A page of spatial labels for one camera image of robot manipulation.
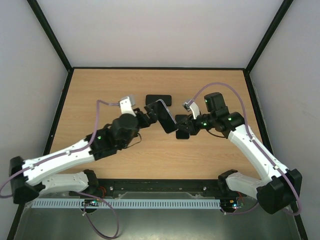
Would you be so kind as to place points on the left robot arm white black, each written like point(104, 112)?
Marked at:
point(31, 178)

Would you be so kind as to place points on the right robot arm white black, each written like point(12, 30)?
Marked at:
point(277, 186)

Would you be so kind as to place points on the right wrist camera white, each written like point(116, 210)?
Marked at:
point(192, 107)

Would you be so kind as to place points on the light blue slotted cable duct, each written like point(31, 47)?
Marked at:
point(73, 203)

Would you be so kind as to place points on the black mounting rail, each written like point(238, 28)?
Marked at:
point(204, 187)

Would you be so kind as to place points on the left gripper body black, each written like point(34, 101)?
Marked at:
point(144, 123)

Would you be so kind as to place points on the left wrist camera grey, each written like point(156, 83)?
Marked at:
point(126, 105)

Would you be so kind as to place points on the black smartphone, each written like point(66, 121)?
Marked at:
point(182, 133)

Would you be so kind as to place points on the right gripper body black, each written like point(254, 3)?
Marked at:
point(188, 124)

